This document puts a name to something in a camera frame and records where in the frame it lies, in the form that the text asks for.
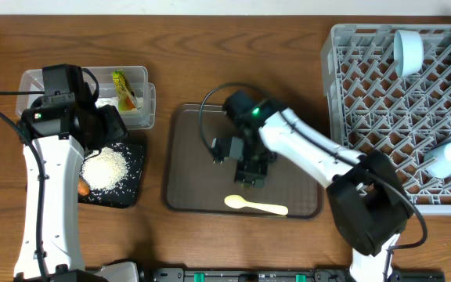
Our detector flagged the white napkin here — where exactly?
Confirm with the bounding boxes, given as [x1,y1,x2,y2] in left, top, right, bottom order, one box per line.
[96,97,144,112]

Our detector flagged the cream plastic spoon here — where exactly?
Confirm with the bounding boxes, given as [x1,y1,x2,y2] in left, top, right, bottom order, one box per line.
[224,194,289,215]

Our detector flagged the green snack wrapper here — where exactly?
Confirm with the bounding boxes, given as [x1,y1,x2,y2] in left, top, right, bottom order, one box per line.
[111,70,137,111]

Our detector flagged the rice grains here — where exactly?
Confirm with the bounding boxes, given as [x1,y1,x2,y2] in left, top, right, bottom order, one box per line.
[79,143,145,203]

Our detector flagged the orange carrot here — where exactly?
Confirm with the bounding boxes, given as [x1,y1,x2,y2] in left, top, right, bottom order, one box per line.
[78,178,90,196]

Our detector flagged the light blue bowl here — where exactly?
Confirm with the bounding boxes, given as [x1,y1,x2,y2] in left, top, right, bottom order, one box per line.
[393,30,424,78]

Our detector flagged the small blue cup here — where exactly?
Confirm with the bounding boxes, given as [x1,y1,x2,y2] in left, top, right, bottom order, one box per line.
[424,142,451,179]

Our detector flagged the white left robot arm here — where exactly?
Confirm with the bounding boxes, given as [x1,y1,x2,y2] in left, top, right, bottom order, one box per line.
[13,64,128,281]

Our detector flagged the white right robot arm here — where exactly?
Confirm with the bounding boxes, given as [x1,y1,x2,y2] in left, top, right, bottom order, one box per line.
[222,91,415,281]

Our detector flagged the black waste tray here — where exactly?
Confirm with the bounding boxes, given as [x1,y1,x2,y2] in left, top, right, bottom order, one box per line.
[77,131,148,209]

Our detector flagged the grey dishwasher rack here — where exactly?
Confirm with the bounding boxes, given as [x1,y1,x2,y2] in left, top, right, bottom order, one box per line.
[321,23,451,215]

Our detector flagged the clear plastic bin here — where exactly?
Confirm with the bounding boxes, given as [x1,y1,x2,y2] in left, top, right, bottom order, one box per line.
[16,66,156,130]

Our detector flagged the brown serving tray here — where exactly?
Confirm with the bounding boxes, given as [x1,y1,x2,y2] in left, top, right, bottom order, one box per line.
[162,104,325,219]

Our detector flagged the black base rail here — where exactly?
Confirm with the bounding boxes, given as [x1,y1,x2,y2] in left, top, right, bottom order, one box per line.
[151,268,446,282]

